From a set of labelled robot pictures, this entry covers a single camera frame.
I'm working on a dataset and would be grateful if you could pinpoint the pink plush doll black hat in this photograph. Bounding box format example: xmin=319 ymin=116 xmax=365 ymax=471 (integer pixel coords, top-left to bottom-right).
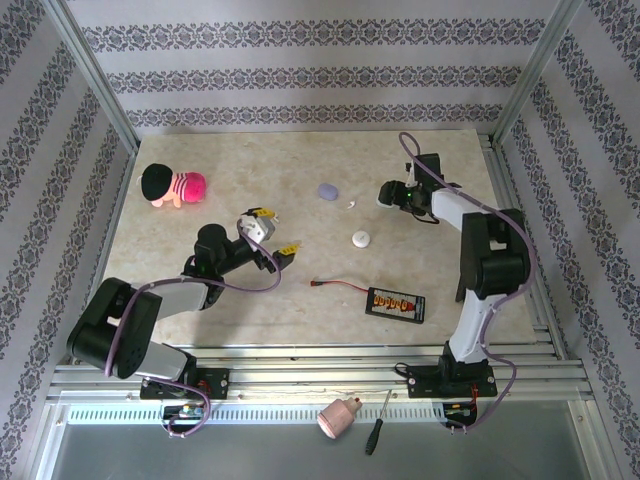
xmin=138 ymin=163 xmax=209 ymax=210

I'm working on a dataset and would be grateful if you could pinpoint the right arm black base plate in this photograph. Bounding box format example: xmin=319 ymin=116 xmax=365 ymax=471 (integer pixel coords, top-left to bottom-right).
xmin=407 ymin=364 xmax=497 ymax=400

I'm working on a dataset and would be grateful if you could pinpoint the black handled screwdriver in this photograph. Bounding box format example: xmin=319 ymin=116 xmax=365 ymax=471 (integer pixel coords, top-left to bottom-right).
xmin=363 ymin=388 xmax=394 ymax=457

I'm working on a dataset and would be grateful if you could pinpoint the white slotted cable duct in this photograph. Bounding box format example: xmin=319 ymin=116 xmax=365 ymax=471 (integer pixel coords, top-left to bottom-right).
xmin=67 ymin=403 xmax=446 ymax=424

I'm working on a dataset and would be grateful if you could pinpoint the grey metal panel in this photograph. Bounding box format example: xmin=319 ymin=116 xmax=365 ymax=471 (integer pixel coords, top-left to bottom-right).
xmin=47 ymin=422 xmax=606 ymax=480

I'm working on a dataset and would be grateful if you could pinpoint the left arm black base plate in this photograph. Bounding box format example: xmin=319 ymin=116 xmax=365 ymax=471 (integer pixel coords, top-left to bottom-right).
xmin=139 ymin=367 xmax=231 ymax=401

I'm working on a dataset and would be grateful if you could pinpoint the red battery lead wire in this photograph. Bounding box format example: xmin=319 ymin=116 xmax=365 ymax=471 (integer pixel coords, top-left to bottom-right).
xmin=309 ymin=279 xmax=374 ymax=296

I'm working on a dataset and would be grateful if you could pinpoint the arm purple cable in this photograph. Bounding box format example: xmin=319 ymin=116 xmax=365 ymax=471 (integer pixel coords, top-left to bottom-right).
xmin=398 ymin=131 xmax=539 ymax=436
xmin=104 ymin=222 xmax=282 ymax=441

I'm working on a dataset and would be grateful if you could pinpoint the aluminium frame post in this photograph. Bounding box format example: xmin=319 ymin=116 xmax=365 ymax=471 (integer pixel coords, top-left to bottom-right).
xmin=492 ymin=0 xmax=586 ymax=146
xmin=43 ymin=0 xmax=140 ymax=151

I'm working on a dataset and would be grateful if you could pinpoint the aluminium side rail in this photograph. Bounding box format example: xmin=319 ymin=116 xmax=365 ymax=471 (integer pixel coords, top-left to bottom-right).
xmin=477 ymin=130 xmax=571 ymax=361

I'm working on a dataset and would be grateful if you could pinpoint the aluminium rail bed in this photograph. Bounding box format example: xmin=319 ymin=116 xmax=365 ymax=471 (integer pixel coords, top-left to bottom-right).
xmin=47 ymin=343 xmax=589 ymax=404

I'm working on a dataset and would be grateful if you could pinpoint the pink small bottle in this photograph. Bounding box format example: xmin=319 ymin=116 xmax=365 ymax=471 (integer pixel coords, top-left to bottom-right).
xmin=316 ymin=397 xmax=365 ymax=441

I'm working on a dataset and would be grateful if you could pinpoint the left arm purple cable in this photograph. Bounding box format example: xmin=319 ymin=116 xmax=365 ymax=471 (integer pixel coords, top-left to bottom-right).
xmin=104 ymin=222 xmax=282 ymax=441

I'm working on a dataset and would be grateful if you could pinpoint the black orange battery pack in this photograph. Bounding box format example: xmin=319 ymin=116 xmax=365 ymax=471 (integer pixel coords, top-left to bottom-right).
xmin=364 ymin=286 xmax=427 ymax=325

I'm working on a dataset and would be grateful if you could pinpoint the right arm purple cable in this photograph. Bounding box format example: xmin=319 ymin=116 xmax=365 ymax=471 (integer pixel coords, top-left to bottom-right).
xmin=398 ymin=131 xmax=539 ymax=436

